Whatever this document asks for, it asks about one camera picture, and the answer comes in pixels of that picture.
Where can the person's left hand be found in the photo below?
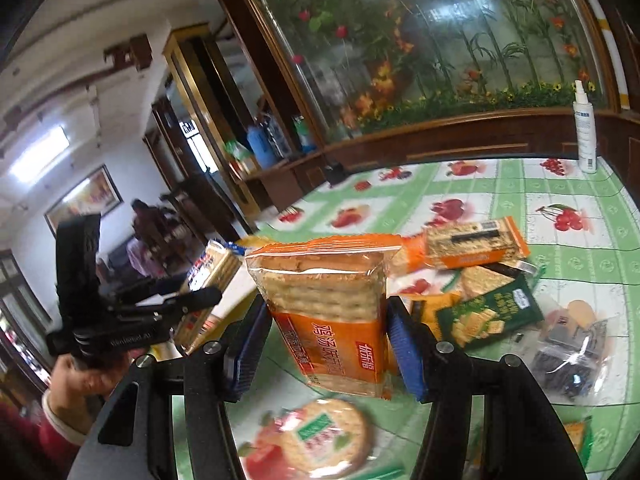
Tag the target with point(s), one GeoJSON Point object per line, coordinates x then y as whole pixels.
{"type": "Point", "coordinates": [85, 382]}

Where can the dark green cracker packet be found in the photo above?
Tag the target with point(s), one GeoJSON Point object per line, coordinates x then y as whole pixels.
{"type": "Point", "coordinates": [495, 310]}

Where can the framed wall painting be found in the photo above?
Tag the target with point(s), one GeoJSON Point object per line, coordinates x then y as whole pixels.
{"type": "Point", "coordinates": [82, 200]}

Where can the ceiling light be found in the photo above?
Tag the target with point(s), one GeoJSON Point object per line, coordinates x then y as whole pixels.
{"type": "Point", "coordinates": [40, 155]}

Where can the round cracker packet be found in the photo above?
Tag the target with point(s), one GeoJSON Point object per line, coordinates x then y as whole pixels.
{"type": "Point", "coordinates": [320, 435]}

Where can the yellow plastic tray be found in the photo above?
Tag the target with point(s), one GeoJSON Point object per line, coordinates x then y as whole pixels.
{"type": "Point", "coordinates": [239, 295]}

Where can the small black object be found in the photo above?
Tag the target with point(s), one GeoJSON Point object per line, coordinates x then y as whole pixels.
{"type": "Point", "coordinates": [334, 172]}

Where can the long orange striped cracker packet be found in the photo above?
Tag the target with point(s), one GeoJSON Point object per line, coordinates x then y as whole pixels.
{"type": "Point", "coordinates": [470, 242]}

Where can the yellow snack packet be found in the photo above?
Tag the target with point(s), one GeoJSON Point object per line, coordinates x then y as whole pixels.
{"type": "Point", "coordinates": [435, 310]}

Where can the wooden partition cabinet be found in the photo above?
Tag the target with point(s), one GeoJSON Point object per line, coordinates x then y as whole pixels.
{"type": "Point", "coordinates": [450, 135]}

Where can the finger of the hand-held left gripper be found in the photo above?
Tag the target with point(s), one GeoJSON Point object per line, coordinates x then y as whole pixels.
{"type": "Point", "coordinates": [195, 300]}

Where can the white spray bottle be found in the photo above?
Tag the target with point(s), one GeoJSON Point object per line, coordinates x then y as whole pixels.
{"type": "Point", "coordinates": [585, 130]}

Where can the orange green snack packet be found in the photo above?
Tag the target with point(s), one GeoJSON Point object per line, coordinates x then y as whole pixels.
{"type": "Point", "coordinates": [576, 437]}

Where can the green bag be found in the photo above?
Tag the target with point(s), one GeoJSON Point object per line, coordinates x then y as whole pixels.
{"type": "Point", "coordinates": [235, 152]}

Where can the blue white cracker packet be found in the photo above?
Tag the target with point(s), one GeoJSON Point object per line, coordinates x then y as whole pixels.
{"type": "Point", "coordinates": [210, 270]}

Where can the fruit print tablecloth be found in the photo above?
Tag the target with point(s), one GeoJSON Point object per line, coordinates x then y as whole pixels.
{"type": "Point", "coordinates": [590, 270]}

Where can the floral glass panel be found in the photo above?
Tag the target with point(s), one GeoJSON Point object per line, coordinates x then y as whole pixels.
{"type": "Point", "coordinates": [450, 35]}

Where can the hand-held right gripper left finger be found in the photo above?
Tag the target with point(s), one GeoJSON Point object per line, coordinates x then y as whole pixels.
{"type": "Point", "coordinates": [250, 350]}

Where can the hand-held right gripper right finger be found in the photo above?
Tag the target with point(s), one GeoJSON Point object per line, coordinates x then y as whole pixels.
{"type": "Point", "coordinates": [405, 350]}

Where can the green bottle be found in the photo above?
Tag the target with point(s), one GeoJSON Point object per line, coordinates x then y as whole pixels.
{"type": "Point", "coordinates": [303, 135]}

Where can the yellow framed glass cabinet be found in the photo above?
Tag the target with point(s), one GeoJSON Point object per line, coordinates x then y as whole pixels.
{"type": "Point", "coordinates": [187, 35]}

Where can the wide orange cracker packet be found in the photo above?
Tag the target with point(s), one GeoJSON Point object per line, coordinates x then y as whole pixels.
{"type": "Point", "coordinates": [340, 345]}

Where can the clear bag of dark snacks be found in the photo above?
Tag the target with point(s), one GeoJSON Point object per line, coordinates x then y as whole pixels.
{"type": "Point", "coordinates": [575, 355]}

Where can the blue water jug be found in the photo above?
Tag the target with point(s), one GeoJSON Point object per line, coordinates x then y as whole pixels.
{"type": "Point", "coordinates": [261, 147]}

